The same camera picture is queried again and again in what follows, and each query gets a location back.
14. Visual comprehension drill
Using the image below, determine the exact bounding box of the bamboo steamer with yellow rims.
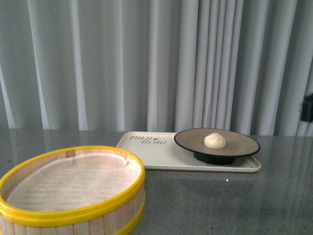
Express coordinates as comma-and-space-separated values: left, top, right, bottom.
0, 146, 145, 235

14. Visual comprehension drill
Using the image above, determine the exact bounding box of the tan plate with black rim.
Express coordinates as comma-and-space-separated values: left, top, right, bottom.
174, 128, 260, 165

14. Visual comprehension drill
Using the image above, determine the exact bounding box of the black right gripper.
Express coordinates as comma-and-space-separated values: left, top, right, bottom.
301, 93, 313, 122

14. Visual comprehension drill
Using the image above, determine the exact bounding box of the white steamed bun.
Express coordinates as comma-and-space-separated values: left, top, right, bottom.
204, 133, 226, 149

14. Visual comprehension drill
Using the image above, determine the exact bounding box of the cream rectangular serving tray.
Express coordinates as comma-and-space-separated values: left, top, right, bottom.
117, 131, 261, 173

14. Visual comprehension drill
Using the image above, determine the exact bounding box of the white steamer liner cloth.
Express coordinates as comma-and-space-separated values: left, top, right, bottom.
6, 153, 142, 212

